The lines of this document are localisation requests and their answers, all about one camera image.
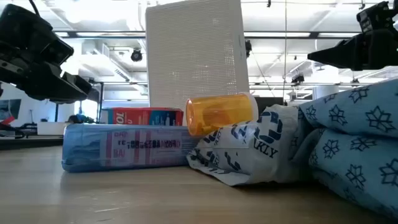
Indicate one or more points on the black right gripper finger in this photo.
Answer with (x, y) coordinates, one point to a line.
(339, 56)

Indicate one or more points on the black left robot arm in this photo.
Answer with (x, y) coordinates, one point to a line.
(21, 25)

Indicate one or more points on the white background desk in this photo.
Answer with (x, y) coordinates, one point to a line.
(53, 128)

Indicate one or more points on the black ceiling-mounted camera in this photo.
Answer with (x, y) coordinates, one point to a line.
(247, 48)
(136, 55)

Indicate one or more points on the blue snowflake-print folded gown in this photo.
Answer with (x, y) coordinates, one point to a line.
(357, 155)

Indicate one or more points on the orange pill bottle white cap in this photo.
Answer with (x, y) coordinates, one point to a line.
(217, 112)

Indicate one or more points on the dark monitor screen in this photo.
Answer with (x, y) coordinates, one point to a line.
(269, 104)

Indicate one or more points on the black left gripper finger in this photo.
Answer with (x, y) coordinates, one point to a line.
(59, 87)
(84, 83)

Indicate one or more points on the white perforated plastic basket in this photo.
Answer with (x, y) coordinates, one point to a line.
(192, 46)

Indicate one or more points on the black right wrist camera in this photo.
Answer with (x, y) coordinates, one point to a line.
(379, 17)

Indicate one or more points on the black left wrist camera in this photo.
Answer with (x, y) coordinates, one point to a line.
(59, 51)

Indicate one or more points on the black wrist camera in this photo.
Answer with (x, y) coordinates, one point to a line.
(59, 51)
(379, 17)

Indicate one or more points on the red Tylenol cold flu box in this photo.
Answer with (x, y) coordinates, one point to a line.
(146, 116)

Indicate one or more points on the blue Band-Aid first-aid box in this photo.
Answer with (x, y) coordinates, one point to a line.
(87, 149)

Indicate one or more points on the black upright pole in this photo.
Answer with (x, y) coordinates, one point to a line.
(101, 102)

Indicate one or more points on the white bag blue cross print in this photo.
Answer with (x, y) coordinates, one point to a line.
(264, 155)

